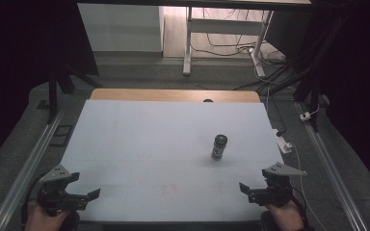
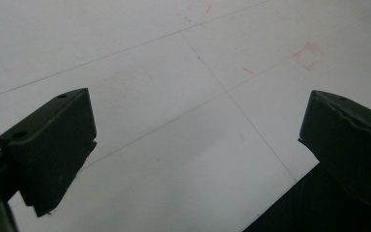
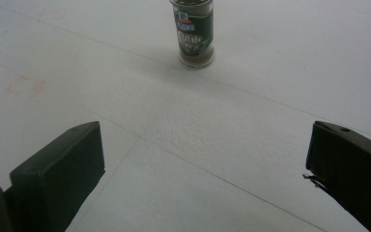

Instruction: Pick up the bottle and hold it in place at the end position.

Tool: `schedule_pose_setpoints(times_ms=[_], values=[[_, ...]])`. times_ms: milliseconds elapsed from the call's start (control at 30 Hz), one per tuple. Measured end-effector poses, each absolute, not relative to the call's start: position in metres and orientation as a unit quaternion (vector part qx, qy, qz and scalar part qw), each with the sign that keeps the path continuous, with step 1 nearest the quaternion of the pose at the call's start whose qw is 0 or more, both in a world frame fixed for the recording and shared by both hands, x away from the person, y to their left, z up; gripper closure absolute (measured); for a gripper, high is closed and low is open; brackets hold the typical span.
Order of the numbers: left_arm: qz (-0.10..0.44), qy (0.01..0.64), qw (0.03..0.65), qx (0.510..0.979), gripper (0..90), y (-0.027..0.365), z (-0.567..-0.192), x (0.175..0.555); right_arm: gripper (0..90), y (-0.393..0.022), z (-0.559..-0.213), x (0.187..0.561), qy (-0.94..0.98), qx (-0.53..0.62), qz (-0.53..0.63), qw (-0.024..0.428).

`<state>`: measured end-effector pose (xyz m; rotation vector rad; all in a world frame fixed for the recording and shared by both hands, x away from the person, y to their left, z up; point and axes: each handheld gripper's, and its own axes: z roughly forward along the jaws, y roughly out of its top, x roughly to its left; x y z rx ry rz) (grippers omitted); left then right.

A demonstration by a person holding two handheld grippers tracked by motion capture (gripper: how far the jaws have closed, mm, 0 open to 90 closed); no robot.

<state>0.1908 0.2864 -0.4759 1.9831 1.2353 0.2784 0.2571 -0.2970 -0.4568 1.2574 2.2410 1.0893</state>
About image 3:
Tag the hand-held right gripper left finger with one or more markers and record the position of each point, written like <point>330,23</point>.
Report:
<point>58,174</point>

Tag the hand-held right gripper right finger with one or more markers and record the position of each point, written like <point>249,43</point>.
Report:
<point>354,164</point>

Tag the glass spice jar dark label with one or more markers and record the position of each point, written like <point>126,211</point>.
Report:
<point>194,32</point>

